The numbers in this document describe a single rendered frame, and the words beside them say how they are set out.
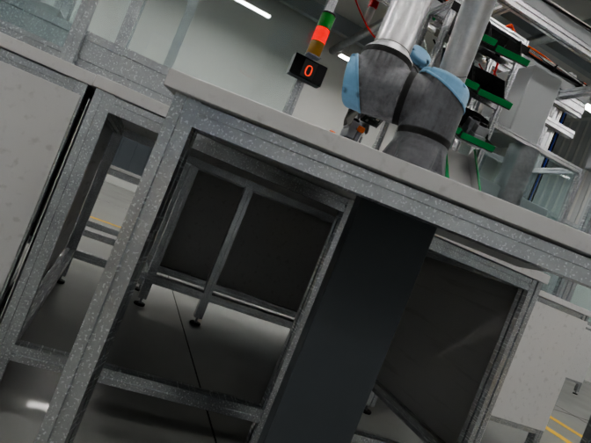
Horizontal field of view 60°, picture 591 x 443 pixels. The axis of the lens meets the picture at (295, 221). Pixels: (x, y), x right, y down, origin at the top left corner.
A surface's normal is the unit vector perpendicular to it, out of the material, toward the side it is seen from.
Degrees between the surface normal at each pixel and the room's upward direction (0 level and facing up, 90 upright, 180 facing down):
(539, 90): 90
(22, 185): 90
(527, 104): 90
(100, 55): 90
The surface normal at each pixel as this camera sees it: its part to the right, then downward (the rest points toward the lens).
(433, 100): -0.20, -0.09
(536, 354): 0.30, 0.11
